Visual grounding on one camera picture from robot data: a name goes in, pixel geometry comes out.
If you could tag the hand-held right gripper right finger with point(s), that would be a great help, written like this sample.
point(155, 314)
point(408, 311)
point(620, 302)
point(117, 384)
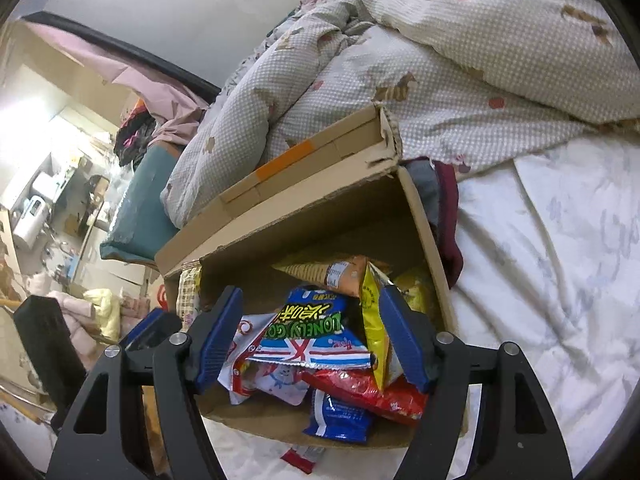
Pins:
point(407, 340)

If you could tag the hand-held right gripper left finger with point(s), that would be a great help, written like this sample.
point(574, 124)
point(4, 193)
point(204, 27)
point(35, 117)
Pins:
point(217, 340)

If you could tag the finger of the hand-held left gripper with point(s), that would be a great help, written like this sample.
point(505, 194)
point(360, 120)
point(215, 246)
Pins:
point(150, 317)

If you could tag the yellow snack packet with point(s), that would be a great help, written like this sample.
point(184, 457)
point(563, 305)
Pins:
point(375, 330)

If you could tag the large red snack packet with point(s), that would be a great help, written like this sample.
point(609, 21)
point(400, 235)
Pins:
point(380, 395)

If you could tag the blue green-print snack packet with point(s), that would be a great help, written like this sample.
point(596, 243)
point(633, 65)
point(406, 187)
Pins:
point(310, 327)

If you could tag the plain blue snack packet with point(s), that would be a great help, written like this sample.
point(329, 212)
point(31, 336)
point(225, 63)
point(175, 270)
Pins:
point(340, 417)

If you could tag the orange cone-print snack packet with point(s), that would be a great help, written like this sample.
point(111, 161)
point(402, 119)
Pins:
point(320, 270)

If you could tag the brown cardboard box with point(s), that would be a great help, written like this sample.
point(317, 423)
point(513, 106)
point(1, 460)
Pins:
point(325, 220)

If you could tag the red bag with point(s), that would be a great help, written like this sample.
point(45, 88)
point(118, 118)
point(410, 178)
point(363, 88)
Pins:
point(162, 300)

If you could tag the pink fluffy coat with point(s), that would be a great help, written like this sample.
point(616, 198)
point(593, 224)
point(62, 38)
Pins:
point(75, 320)

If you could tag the yellow pink checkered cloth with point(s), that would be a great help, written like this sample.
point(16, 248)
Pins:
point(189, 295)

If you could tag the pale yellow cloth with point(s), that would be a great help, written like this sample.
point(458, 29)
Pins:
point(105, 310)

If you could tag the teal cushion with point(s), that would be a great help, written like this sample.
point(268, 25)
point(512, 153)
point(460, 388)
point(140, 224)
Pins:
point(140, 210)

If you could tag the white appliance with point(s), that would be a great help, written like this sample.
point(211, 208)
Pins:
point(30, 220)

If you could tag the dark red cloth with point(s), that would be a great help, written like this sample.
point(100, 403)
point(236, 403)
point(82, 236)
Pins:
point(447, 220)

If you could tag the small red white wrapper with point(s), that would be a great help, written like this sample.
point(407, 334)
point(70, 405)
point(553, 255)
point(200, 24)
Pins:
point(300, 460)

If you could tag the dark clothes pile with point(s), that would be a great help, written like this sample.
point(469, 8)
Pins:
point(130, 135)

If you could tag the pink hanging cloth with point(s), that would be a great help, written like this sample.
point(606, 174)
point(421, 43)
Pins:
point(150, 85)

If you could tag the beige checkered quilt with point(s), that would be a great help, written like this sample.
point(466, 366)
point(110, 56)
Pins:
point(450, 60)

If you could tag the black curved rail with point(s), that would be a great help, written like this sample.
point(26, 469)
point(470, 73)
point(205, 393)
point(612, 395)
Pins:
point(165, 62)

